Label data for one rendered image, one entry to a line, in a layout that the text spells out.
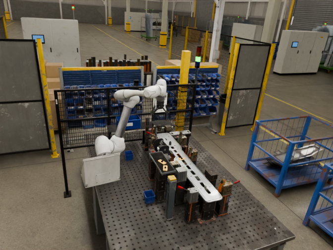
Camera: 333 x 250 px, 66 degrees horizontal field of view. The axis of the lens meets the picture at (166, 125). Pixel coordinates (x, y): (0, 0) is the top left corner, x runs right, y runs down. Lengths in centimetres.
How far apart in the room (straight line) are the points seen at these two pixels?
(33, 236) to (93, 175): 111
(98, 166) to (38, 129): 214
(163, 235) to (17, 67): 323
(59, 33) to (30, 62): 484
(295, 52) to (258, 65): 793
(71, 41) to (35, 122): 492
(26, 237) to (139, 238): 162
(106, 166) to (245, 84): 382
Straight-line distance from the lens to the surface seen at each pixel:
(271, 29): 1005
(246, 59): 564
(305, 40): 1405
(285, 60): 1346
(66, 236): 349
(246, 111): 614
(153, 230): 248
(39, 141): 489
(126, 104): 299
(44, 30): 918
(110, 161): 287
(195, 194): 236
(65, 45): 923
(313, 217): 398
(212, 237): 250
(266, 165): 480
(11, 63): 445
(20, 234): 368
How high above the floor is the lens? 250
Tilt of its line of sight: 24 degrees down
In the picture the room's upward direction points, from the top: 4 degrees clockwise
